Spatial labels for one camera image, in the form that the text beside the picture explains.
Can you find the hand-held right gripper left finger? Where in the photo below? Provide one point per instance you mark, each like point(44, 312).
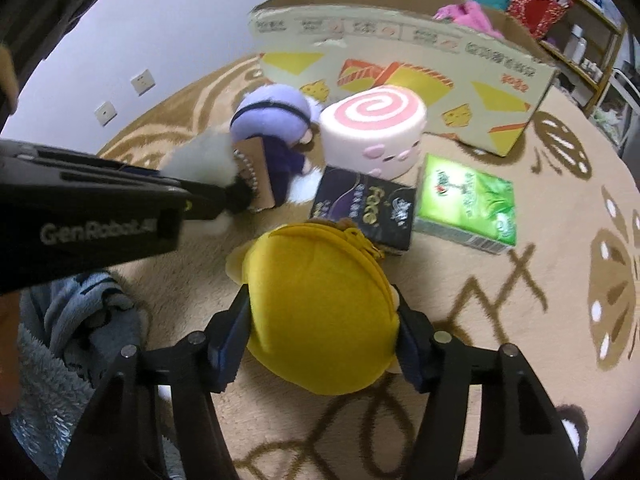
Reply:
point(231, 347)

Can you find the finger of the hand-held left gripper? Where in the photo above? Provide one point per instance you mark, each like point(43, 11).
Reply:
point(225, 197)

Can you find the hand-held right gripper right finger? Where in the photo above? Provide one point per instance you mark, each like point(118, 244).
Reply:
point(407, 355)

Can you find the grey fluffy plush toy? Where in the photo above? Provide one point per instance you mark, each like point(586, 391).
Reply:
point(200, 160)

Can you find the yellow plush toy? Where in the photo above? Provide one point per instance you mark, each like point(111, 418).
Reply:
point(320, 305)

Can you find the printed cardboard box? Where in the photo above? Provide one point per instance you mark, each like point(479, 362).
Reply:
point(400, 60)

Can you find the purple plush doll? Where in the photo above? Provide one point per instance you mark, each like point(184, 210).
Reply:
point(277, 120)

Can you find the black tissue pack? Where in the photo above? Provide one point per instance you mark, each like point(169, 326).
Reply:
point(365, 207)

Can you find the blue grey fleece blanket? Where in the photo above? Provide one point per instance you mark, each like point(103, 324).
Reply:
point(65, 360)

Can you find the pink swirl cake roll plush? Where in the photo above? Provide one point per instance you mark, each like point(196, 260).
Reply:
point(372, 125)

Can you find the beige patterned carpet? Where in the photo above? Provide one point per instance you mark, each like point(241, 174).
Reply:
point(550, 270)

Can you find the green tissue pack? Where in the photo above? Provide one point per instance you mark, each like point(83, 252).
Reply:
point(470, 200)

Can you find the dark cloth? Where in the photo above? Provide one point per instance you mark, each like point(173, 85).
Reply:
point(45, 5)

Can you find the pink plush toy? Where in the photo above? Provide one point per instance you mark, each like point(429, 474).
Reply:
point(467, 12)

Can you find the white metal rack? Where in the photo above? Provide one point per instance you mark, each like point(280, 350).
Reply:
point(617, 105)

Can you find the white bottle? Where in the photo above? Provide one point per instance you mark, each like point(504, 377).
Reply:
point(577, 42)

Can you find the red gift bag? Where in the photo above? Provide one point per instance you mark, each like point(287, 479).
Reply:
point(537, 7)

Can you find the wooden storage shelf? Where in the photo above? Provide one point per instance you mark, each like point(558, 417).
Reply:
point(595, 15)

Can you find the white wall socket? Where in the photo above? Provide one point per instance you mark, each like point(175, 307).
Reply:
point(106, 114)
point(143, 81)

